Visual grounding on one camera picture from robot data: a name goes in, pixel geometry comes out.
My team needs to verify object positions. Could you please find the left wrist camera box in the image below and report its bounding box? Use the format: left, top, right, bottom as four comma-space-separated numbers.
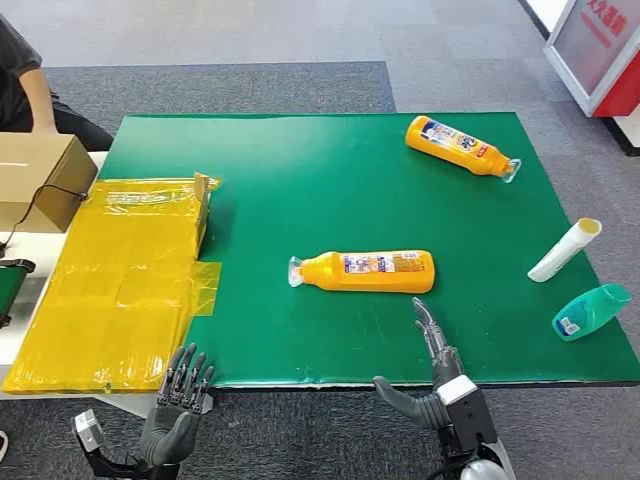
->
73, 408, 104, 453

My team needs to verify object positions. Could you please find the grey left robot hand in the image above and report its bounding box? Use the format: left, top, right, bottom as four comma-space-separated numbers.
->
139, 343, 216, 468

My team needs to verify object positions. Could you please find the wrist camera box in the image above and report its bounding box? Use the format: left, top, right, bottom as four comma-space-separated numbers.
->
436, 374, 499, 460
73, 408, 104, 453

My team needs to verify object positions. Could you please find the green plastic bin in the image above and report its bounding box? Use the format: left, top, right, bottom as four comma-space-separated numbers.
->
0, 258, 37, 330

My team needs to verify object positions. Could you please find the brown cardboard box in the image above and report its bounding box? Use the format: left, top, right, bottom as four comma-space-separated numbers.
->
0, 132, 99, 234

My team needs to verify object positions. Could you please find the yellow plastic-wrapped flat box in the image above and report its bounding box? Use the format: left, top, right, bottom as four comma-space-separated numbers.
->
2, 173, 223, 396

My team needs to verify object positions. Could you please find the white and red display stand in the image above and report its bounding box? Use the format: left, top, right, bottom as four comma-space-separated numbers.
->
543, 0, 640, 119

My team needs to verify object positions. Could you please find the thin black cable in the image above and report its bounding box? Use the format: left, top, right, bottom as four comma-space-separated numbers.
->
0, 183, 89, 258

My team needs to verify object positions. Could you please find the green table mat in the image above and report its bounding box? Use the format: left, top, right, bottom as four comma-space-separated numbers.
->
97, 112, 640, 390

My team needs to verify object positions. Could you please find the teal plastic bottle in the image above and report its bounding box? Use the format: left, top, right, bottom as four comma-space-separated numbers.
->
552, 284, 632, 343

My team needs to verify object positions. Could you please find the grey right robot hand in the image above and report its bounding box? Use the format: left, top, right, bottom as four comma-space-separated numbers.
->
372, 297, 466, 431

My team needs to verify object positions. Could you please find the orange detergent bottle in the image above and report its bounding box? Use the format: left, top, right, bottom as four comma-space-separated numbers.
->
405, 115, 522, 184
288, 249, 436, 295

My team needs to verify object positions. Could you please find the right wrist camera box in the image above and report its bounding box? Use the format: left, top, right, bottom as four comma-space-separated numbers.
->
436, 374, 499, 460

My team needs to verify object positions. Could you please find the white tube bottle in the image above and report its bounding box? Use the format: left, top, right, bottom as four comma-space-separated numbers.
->
527, 217, 603, 284

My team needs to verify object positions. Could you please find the person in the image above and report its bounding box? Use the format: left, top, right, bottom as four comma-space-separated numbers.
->
0, 14, 115, 152

